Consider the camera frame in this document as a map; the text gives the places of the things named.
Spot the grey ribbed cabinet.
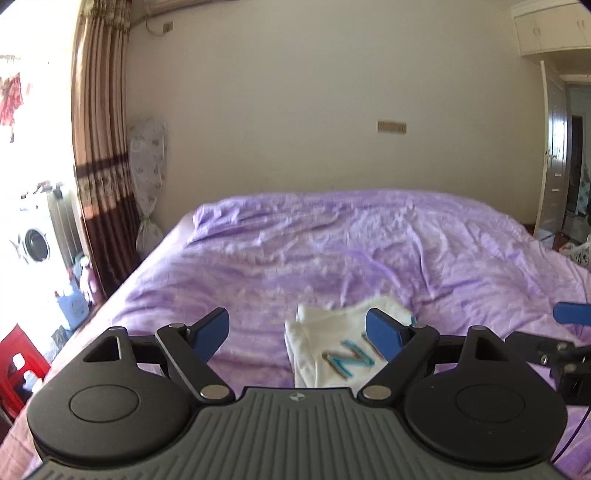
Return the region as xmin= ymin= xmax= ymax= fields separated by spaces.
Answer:
xmin=46 ymin=188 xmax=84 ymax=271

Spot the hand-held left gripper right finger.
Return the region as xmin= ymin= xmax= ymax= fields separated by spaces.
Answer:
xmin=357 ymin=308 xmax=509 ymax=402

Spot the blue detergent bottle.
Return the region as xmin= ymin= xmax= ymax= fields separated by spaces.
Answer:
xmin=54 ymin=281 xmax=89 ymax=331

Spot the purple bottle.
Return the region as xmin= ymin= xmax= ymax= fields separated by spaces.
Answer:
xmin=78 ymin=255 xmax=103 ymax=305

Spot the brown striped curtain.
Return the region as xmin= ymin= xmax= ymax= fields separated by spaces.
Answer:
xmin=70 ymin=0 xmax=143 ymax=303

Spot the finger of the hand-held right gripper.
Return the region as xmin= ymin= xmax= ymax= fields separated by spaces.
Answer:
xmin=504 ymin=333 xmax=591 ymax=408
xmin=552 ymin=302 xmax=591 ymax=326

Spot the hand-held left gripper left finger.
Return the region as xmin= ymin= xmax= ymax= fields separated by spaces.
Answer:
xmin=82 ymin=307 xmax=234 ymax=402

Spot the white washing machine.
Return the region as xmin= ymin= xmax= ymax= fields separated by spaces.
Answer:
xmin=4 ymin=191 xmax=62 ymax=296

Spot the floral cloth covered fan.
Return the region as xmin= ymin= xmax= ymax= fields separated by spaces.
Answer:
xmin=128 ymin=117 xmax=168 ymax=254

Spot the white wardrobe door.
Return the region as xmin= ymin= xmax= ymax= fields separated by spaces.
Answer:
xmin=534 ymin=59 xmax=572 ymax=241

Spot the white overhead cabinet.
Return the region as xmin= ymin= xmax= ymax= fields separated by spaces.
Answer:
xmin=512 ymin=0 xmax=591 ymax=59

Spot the purple bed sheet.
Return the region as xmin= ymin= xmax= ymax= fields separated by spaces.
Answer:
xmin=0 ymin=188 xmax=591 ymax=480

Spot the red hanging garment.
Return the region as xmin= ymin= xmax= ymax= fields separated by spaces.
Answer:
xmin=0 ymin=71 xmax=26 ymax=132

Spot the red plastic stool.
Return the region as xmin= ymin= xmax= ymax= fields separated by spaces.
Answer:
xmin=0 ymin=322 xmax=52 ymax=420

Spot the white t-shirt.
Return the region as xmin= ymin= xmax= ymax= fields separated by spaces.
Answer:
xmin=284 ymin=295 xmax=417 ymax=389

